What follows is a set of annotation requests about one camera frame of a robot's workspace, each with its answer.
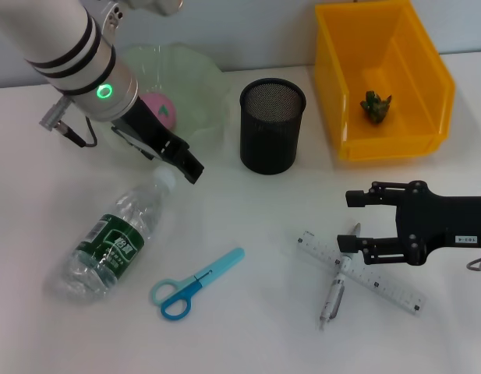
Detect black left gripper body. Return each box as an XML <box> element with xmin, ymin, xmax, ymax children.
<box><xmin>122</xmin><ymin>97</ymin><xmax>175</xmax><ymax>157</ymax></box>

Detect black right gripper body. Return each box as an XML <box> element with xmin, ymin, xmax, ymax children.
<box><xmin>394</xmin><ymin>179</ymin><xmax>481</xmax><ymax>266</ymax></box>

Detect pink toy peach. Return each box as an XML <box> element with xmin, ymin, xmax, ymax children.
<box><xmin>140</xmin><ymin>92</ymin><xmax>179</xmax><ymax>131</ymax></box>

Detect small green toy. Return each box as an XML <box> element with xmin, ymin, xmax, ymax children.
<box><xmin>359</xmin><ymin>90</ymin><xmax>393</xmax><ymax>125</ymax></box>

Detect clear green-label water bottle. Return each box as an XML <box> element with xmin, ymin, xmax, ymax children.
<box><xmin>44</xmin><ymin>167</ymin><xmax>178</xmax><ymax>303</ymax></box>

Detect blue scissors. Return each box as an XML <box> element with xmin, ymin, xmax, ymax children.
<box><xmin>149</xmin><ymin>247</ymin><xmax>246</xmax><ymax>323</ymax></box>

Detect silver pen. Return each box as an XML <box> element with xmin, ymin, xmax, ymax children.
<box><xmin>317</xmin><ymin>222</ymin><xmax>362</xmax><ymax>332</ymax></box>

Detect clear plastic ruler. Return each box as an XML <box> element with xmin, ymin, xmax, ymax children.
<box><xmin>295</xmin><ymin>229</ymin><xmax>427</xmax><ymax>317</ymax></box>

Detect green glass fruit plate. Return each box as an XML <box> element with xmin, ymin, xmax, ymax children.
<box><xmin>92</xmin><ymin>41</ymin><xmax>231</xmax><ymax>157</ymax></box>

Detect black mesh pen holder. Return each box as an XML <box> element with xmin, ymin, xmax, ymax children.
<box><xmin>239</xmin><ymin>77</ymin><xmax>307</xmax><ymax>175</ymax></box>

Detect yellow plastic bin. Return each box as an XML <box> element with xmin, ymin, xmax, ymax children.
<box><xmin>313</xmin><ymin>0</ymin><xmax>457</xmax><ymax>161</ymax></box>

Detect left arm black plug cable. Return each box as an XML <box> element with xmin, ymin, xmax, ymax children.
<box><xmin>39</xmin><ymin>96</ymin><xmax>97</xmax><ymax>148</ymax></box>

